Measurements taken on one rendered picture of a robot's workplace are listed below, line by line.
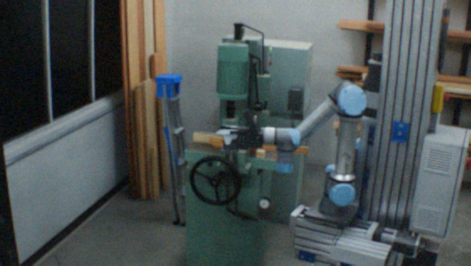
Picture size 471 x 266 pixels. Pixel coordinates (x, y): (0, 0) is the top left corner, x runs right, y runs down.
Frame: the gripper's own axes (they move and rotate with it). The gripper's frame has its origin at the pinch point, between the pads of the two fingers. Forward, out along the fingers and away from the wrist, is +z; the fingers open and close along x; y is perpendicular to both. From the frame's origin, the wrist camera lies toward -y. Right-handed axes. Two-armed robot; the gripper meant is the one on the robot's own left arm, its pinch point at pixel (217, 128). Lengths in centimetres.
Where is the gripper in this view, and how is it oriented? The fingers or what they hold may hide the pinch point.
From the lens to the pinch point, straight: 212.8
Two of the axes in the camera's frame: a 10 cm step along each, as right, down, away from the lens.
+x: 0.6, -1.6, 9.9
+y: -0.4, 9.9, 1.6
